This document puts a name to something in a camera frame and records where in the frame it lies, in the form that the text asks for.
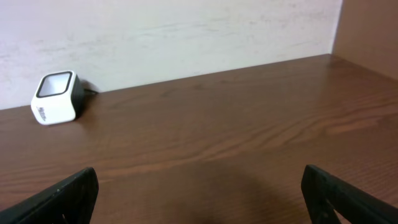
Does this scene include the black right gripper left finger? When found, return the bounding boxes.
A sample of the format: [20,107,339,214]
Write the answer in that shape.
[1,167,99,224]

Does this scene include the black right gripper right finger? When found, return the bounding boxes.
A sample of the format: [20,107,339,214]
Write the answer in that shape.
[301,165,397,224]

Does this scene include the white barcode scanner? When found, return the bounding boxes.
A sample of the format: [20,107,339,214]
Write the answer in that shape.
[30,70,85,126]

